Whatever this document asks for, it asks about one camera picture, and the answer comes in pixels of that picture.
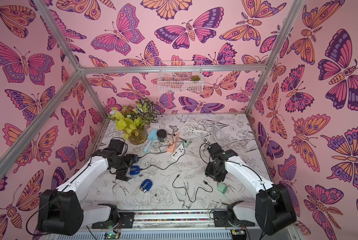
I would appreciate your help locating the white power strip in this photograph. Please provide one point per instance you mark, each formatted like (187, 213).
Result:
(178, 153)

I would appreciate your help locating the small succulent in basket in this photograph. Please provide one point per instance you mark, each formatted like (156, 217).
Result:
(195, 78)

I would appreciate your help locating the green charger adapter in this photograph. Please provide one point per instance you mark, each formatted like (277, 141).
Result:
(222, 188)
(186, 143)

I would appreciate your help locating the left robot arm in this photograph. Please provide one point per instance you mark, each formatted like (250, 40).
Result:
(60, 210)

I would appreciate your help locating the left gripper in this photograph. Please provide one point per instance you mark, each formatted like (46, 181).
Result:
(123, 174)

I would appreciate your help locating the blue clip bottom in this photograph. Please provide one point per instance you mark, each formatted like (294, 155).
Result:
(146, 185)

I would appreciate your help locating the potted green plant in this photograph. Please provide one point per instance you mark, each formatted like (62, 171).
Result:
(134, 121)

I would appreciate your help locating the orange power strip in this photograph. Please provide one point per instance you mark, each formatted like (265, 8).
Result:
(172, 142)

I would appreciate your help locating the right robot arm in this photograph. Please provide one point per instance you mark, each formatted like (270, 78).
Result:
(273, 210)

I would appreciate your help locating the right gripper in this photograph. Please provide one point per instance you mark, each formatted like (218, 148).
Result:
(214, 171)

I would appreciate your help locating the white wire basket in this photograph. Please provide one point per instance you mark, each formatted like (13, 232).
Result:
(175, 76)

